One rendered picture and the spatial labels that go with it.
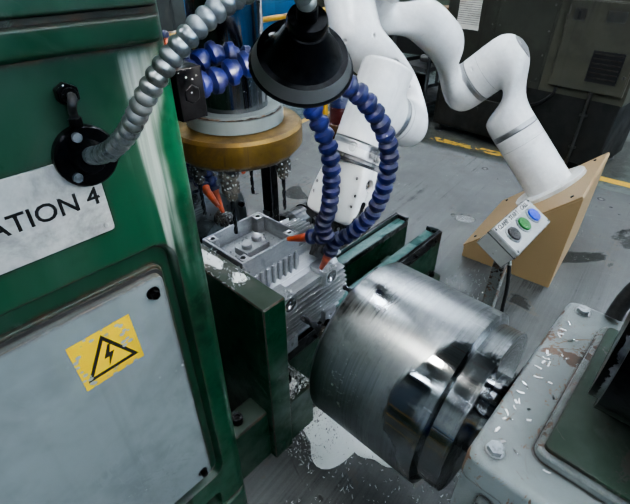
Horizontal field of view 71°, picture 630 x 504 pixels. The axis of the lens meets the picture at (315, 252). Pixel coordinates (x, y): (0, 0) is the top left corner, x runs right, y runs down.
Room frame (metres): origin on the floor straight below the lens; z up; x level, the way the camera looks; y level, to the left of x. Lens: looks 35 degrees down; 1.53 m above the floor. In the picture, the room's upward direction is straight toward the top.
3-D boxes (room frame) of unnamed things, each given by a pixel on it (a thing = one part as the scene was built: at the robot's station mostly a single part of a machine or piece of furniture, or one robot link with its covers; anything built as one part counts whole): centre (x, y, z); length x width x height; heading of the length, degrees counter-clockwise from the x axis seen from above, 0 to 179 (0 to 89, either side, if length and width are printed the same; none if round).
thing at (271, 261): (0.59, 0.10, 1.11); 0.12 x 0.11 x 0.07; 137
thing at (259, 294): (0.50, 0.19, 0.97); 0.30 x 0.11 x 0.34; 47
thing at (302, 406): (0.49, 0.05, 0.86); 0.07 x 0.06 x 0.12; 47
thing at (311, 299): (0.62, 0.08, 1.01); 0.20 x 0.19 x 0.19; 137
